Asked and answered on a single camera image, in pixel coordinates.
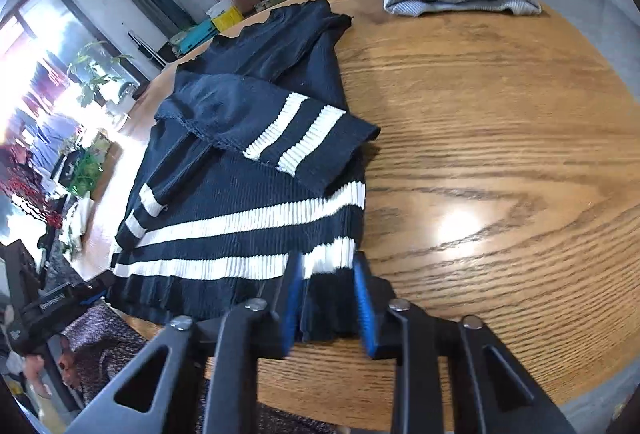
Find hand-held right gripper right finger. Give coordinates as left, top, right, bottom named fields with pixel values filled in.
left=352, top=251, right=576, bottom=434

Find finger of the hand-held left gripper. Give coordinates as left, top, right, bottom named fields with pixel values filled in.
left=75, top=275, right=119, bottom=309

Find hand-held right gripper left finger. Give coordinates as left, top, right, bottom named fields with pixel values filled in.
left=65, top=254, right=306, bottom=434

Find black white-striped sweater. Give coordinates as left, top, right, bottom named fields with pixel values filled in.
left=107, top=0, right=382, bottom=345

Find person's left hand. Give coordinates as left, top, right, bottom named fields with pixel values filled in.
left=22, top=335, right=80, bottom=398

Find person's tweed clothing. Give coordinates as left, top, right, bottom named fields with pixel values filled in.
left=60, top=304, right=341, bottom=434

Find white tissue paper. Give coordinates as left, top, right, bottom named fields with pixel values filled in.
left=62, top=196, right=96, bottom=255

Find green mesh bag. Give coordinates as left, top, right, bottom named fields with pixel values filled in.
left=70, top=149, right=106, bottom=197

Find red berry branches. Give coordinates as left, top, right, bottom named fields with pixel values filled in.
left=0, top=159, right=61, bottom=225

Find black box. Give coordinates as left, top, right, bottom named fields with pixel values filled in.
left=50, top=151, right=83, bottom=187

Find potted green plant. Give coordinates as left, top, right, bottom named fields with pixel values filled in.
left=67, top=41, right=136, bottom=107

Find sliding glass door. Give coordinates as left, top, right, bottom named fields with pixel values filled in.
left=0, top=0, right=151, bottom=245

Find broom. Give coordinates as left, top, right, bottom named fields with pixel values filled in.
left=127, top=31, right=168, bottom=69

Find teal plastic crates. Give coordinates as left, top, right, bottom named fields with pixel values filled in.
left=169, top=20, right=218, bottom=54

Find yellow shopping bag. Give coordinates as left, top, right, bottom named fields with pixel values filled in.
left=207, top=0, right=244, bottom=32

